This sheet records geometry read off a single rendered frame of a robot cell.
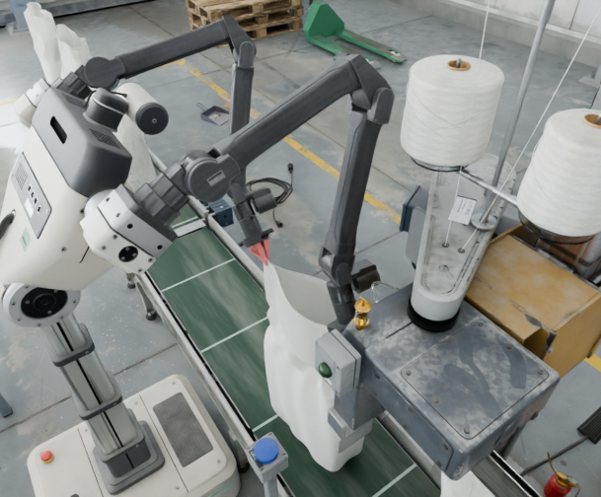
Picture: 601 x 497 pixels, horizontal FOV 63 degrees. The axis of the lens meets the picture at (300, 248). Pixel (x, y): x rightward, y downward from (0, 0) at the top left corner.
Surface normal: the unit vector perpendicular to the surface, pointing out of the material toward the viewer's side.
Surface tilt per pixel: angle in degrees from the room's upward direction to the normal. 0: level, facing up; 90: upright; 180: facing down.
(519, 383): 0
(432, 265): 0
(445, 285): 0
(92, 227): 30
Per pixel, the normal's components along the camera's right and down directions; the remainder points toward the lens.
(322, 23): 0.54, 0.33
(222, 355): -0.01, -0.75
